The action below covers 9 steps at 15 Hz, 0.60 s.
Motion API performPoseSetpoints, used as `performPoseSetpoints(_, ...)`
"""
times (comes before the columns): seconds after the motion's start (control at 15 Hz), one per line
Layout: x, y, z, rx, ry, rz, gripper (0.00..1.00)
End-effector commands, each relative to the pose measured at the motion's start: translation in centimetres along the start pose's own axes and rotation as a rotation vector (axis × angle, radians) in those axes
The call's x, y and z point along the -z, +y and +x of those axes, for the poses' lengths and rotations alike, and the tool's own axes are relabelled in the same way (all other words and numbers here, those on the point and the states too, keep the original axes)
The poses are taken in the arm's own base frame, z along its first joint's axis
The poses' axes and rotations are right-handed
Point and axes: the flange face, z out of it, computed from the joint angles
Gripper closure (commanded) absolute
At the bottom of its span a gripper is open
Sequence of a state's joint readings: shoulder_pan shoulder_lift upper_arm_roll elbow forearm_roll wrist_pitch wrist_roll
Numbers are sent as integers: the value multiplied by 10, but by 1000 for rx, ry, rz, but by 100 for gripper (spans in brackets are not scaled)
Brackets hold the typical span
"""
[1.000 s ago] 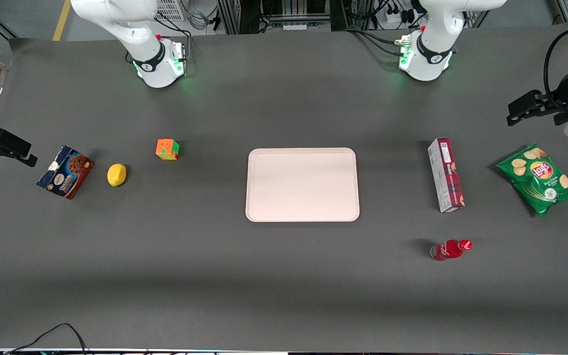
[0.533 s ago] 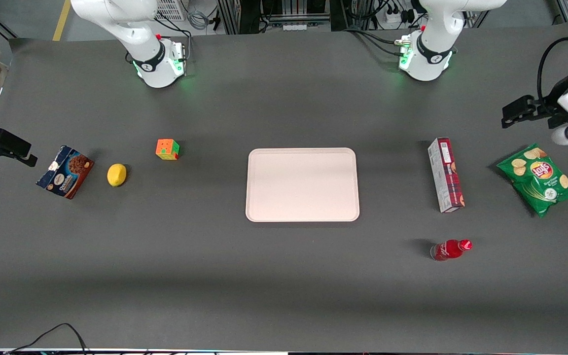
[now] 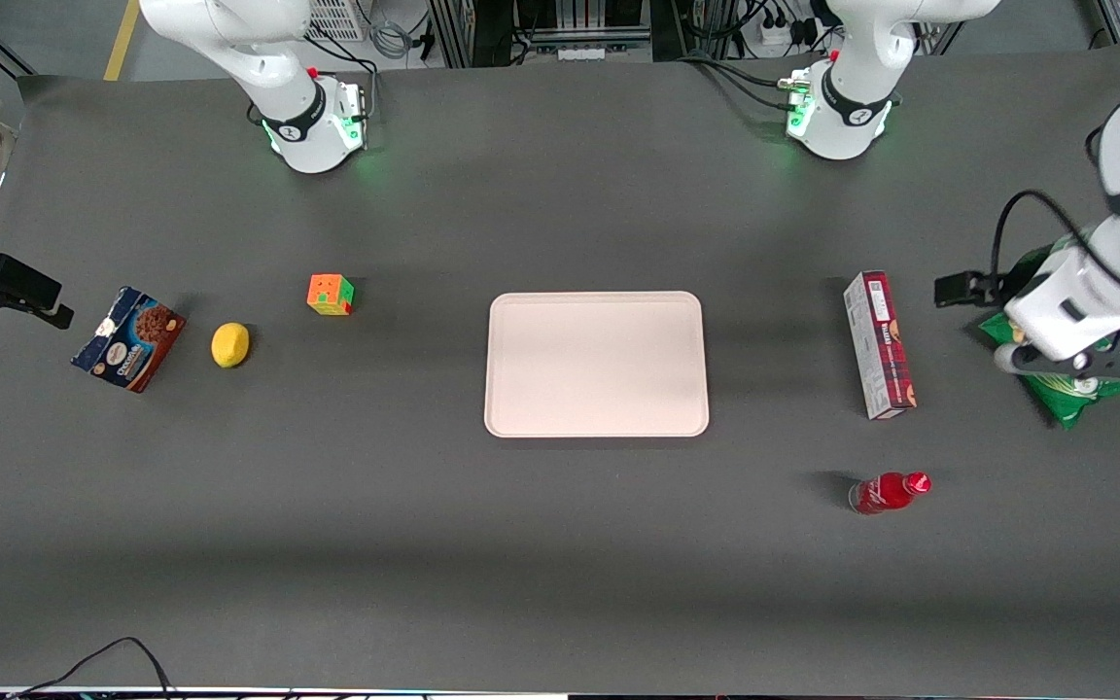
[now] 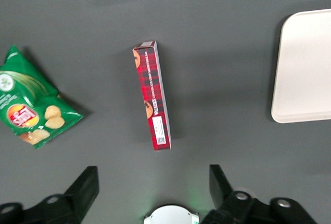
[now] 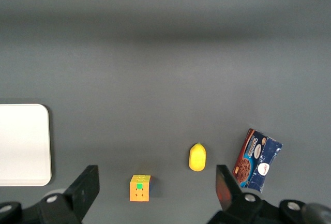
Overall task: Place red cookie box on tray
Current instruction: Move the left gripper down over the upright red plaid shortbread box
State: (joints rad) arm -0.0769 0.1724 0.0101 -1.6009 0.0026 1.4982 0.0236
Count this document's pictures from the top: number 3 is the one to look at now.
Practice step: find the yellow lemon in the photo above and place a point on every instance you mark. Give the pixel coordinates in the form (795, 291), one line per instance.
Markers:
(230, 345)

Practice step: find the red soda bottle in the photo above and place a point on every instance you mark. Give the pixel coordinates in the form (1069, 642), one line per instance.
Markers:
(883, 494)

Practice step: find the white power strip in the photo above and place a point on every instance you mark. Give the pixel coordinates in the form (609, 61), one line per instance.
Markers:
(786, 24)

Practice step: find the blue chocolate cookie box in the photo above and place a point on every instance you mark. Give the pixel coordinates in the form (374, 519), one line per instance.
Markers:
(129, 338)

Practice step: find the dark grey table mat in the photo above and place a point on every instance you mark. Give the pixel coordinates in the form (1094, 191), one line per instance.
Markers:
(560, 564)

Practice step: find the colourful puzzle cube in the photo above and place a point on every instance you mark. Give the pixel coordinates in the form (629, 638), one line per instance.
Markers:
(330, 295)

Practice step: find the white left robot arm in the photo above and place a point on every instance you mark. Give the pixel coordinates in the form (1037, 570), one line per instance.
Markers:
(1075, 292)

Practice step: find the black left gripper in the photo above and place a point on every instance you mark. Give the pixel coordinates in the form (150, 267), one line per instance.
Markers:
(992, 287)

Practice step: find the red tartan cookie box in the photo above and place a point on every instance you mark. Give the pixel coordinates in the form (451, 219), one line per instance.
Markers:
(879, 345)

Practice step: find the cream plastic tray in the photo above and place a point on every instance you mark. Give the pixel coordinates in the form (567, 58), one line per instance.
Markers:
(597, 365)

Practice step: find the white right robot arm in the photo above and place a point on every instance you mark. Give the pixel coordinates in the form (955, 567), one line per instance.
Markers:
(297, 107)

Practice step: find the green chip bag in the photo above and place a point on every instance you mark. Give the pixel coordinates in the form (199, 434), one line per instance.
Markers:
(1070, 403)

